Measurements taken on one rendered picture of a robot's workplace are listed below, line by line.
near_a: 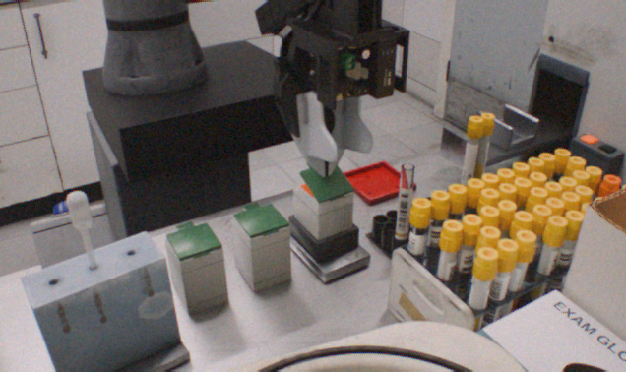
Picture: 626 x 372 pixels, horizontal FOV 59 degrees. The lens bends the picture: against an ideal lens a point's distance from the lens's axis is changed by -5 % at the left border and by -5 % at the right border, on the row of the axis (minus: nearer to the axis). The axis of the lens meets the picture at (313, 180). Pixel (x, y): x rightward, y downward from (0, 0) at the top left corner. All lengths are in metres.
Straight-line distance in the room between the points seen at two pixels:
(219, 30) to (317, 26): 2.48
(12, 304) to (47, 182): 1.71
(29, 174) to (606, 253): 2.06
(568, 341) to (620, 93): 0.39
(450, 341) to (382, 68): 0.21
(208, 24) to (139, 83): 2.12
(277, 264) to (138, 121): 0.27
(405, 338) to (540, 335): 0.12
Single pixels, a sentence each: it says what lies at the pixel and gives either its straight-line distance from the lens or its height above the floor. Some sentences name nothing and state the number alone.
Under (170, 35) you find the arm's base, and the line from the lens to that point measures 0.80.
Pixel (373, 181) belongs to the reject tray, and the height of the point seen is 0.88.
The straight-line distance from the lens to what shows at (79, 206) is 0.41.
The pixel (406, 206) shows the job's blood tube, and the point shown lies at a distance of 0.55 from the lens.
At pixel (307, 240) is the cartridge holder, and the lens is 0.56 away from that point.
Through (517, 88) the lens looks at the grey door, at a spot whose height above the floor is 0.33.
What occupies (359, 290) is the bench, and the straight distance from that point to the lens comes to 0.55.
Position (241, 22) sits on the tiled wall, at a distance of 2.97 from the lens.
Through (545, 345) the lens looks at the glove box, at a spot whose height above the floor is 0.94.
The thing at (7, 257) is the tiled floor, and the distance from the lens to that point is 2.25.
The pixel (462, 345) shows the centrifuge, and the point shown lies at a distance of 0.35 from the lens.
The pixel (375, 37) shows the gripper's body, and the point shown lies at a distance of 0.44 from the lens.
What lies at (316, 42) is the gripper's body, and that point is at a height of 1.11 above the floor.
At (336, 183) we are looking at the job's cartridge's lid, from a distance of 0.54.
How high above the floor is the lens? 1.24
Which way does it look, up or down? 31 degrees down
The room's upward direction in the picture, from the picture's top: straight up
